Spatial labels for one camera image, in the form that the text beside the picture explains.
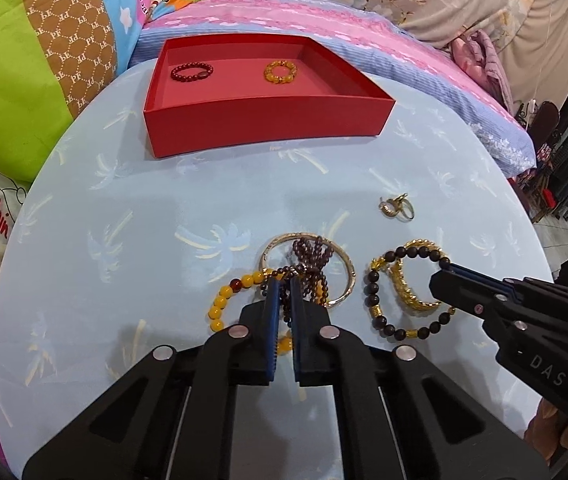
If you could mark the colourful cartoon monkey blanket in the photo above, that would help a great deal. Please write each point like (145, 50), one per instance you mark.
(13, 85)

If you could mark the pink quilted cloth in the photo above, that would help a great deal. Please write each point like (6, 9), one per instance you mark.
(484, 60)

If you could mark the pink and blue striped pillow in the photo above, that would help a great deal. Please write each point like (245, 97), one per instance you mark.
(414, 60)

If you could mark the person's right hand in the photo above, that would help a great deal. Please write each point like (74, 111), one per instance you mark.
(556, 422)

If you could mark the dark red furniture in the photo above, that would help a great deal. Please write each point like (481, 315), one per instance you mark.
(546, 122)

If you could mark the red cardboard box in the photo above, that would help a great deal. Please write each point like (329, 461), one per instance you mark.
(264, 120)

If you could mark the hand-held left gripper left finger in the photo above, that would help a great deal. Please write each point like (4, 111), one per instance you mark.
(271, 330)

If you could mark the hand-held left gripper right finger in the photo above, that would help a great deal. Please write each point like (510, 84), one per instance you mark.
(298, 330)

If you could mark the gold bangle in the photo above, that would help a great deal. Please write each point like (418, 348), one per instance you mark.
(351, 272)

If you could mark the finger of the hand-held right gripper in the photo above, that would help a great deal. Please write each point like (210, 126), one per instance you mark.
(479, 276)
(464, 292)

